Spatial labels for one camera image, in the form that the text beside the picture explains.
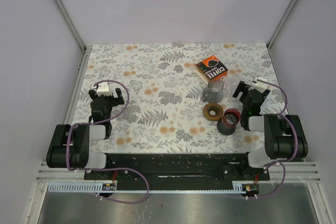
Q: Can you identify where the grey glass carafe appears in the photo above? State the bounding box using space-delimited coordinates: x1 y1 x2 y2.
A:
202 80 224 103

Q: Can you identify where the orange coffee filter box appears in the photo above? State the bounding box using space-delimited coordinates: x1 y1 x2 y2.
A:
195 55 228 83

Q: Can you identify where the wooden dripper ring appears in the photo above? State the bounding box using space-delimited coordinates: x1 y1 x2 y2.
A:
203 103 224 121

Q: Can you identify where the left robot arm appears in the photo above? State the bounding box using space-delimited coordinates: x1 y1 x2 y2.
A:
46 88 124 179

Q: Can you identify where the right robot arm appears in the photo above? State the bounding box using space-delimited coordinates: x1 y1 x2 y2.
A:
233 78 308 180

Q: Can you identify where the clear plastic dripper cone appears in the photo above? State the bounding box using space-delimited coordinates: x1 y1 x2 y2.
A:
220 74 240 97

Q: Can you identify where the dark grey red-rimmed cup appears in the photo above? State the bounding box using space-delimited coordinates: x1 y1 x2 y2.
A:
217 109 241 136

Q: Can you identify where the floral patterned table mat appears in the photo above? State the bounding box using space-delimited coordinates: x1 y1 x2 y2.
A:
73 42 285 153

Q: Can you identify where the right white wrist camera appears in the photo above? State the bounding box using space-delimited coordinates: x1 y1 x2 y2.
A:
249 77 268 93

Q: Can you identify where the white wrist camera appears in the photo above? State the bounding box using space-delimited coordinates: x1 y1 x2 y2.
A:
249 77 268 93
92 82 112 97

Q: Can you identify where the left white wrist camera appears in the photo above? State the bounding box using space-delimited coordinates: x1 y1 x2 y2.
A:
92 82 112 97

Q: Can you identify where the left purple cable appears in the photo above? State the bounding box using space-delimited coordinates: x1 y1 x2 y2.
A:
66 80 150 205

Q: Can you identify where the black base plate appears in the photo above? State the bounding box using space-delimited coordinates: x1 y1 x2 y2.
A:
83 152 270 182

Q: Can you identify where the white slotted cable duct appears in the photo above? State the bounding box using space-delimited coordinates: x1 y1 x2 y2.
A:
48 182 117 194

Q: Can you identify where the aluminium frame rail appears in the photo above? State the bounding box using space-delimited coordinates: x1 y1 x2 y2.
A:
53 0 87 52

